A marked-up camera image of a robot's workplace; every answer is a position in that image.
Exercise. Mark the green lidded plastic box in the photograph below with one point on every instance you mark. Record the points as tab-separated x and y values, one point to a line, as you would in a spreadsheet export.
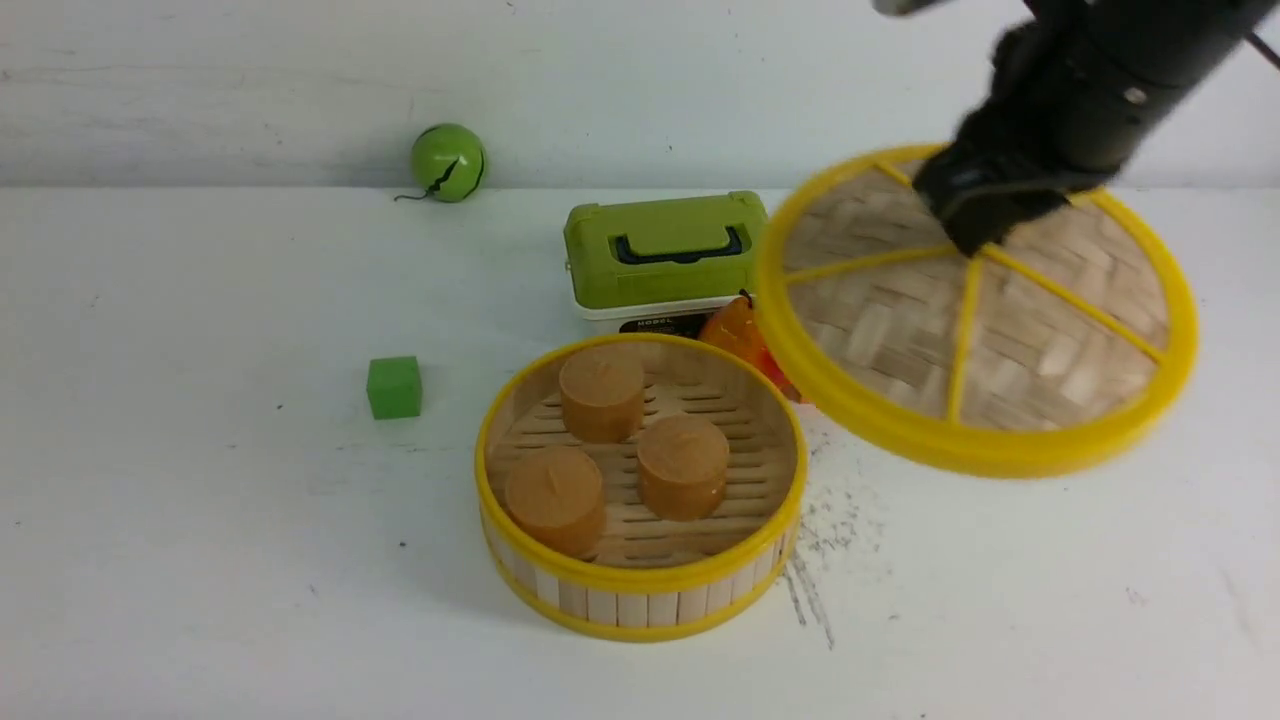
661	266

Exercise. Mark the green foam cube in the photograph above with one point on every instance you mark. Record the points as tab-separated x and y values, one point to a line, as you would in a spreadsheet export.
394	387

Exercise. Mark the yellow woven steamer lid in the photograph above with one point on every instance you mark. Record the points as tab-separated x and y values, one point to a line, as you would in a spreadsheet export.
1050	352

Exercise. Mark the brown bun front left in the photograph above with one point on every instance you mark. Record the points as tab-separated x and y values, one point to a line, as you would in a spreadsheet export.
556	495

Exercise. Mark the orange toy pear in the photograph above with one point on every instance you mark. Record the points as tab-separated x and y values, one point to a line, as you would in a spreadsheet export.
733	328

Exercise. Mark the brown bun front right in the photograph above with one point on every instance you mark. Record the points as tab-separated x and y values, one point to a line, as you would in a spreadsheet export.
682	463

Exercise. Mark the brown bun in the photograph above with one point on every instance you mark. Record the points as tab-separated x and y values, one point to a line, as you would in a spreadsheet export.
682	463
556	495
602	394

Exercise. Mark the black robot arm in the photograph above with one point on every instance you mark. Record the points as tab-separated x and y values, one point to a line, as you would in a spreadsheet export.
1074	92

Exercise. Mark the green toy watermelon ball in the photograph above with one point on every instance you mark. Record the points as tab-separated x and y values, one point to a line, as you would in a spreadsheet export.
448	162

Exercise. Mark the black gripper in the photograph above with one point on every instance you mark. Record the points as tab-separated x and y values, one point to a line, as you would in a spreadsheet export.
996	174

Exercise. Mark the yellow bamboo steamer basket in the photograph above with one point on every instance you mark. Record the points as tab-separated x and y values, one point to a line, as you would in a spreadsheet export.
650	579

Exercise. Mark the brown bun back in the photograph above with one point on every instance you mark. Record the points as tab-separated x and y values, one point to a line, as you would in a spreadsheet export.
602	394

